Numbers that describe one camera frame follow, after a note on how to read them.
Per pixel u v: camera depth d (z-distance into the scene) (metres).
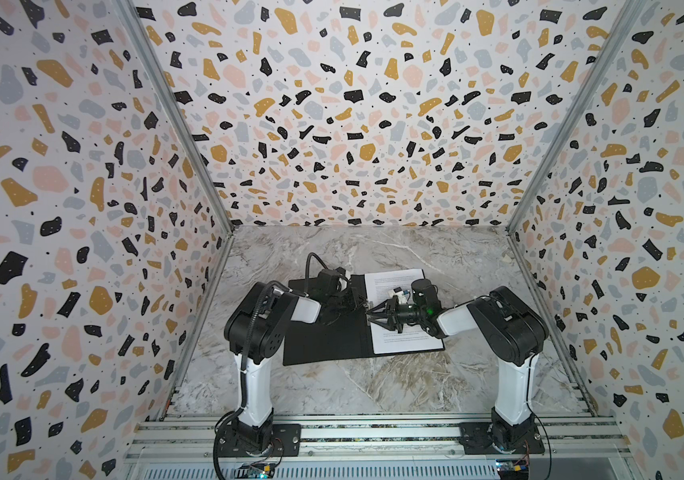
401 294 0.95
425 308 0.80
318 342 0.88
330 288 0.82
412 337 0.92
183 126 0.90
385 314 0.86
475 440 0.73
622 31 0.74
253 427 0.62
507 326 0.54
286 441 0.73
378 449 0.73
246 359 0.54
